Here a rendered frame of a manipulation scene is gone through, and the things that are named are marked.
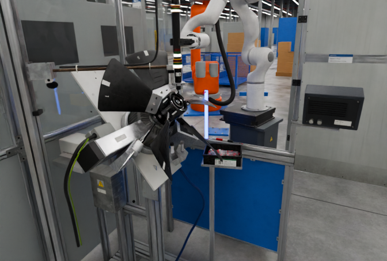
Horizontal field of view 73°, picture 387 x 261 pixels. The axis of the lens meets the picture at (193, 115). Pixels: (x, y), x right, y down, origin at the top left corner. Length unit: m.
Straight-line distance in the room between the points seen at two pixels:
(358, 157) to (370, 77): 0.82
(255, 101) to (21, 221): 1.55
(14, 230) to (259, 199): 1.40
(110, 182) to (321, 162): 2.37
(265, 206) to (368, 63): 1.74
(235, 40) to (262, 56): 7.67
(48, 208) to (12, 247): 0.28
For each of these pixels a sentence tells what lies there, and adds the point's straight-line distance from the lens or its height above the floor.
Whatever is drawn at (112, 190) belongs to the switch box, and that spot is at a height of 0.76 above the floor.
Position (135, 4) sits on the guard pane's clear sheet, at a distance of 2.23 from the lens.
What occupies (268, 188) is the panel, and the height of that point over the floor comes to 0.60.
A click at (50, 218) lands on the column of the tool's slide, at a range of 1.65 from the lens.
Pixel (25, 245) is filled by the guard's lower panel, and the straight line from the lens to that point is 1.83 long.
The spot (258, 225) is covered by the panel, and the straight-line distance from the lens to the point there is 1.94.
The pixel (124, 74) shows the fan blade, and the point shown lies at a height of 1.37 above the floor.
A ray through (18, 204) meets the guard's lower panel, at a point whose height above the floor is 0.69.
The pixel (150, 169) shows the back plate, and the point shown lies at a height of 0.90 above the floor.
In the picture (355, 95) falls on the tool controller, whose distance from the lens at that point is 1.45.
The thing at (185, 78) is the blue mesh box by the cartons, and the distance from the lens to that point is 8.36.
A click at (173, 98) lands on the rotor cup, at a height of 1.24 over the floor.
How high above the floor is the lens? 1.52
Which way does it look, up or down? 17 degrees down
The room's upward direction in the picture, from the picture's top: 1 degrees counter-clockwise
